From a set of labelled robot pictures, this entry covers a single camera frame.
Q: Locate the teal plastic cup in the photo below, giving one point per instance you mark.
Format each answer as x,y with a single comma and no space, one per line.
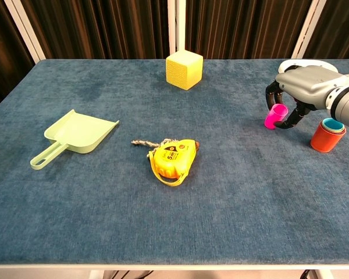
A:
333,125

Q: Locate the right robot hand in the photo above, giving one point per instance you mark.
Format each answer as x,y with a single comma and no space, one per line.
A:
308,84

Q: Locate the light green dustpan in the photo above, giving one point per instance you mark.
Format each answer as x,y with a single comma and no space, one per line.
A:
78,130

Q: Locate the dark brown curtain panel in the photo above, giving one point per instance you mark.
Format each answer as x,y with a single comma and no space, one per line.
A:
244,29
340,29
3,52
99,29

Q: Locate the white frame post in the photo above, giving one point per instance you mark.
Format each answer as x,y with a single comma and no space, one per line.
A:
308,29
176,26
26,32

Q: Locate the white table frame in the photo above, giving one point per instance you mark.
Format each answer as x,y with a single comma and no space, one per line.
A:
174,267

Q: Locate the yellow tape measure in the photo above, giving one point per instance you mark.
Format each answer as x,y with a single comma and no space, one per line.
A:
171,160

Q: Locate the yellow sponge cube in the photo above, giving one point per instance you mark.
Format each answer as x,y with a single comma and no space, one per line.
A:
183,72

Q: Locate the blue table cloth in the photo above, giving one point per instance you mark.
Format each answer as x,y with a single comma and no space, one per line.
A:
192,218

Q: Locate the yellow plastic cup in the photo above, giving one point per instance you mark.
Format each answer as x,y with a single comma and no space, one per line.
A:
333,131

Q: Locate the pink plastic cup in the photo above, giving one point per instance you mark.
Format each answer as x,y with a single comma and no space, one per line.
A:
274,116

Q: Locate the white oval plate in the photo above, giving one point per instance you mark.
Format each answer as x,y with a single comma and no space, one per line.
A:
308,62

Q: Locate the orange plastic cup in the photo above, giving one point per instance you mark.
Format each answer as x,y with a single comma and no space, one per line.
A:
322,142

